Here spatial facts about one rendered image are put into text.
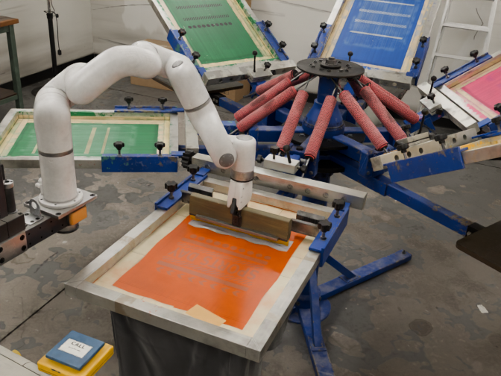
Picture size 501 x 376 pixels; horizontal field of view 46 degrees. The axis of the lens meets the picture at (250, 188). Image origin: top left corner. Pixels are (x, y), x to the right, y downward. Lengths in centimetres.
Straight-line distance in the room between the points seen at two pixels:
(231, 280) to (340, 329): 145
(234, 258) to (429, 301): 182
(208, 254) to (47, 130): 61
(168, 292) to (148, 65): 63
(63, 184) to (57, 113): 22
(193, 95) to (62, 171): 43
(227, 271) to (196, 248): 15
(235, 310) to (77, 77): 76
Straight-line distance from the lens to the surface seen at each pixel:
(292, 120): 243
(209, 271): 178
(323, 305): 324
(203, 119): 171
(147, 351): 182
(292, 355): 293
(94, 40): 746
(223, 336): 150
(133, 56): 161
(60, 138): 169
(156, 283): 173
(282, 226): 187
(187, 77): 166
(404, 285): 353
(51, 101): 167
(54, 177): 173
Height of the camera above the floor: 198
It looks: 27 degrees down
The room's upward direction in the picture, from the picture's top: 4 degrees clockwise
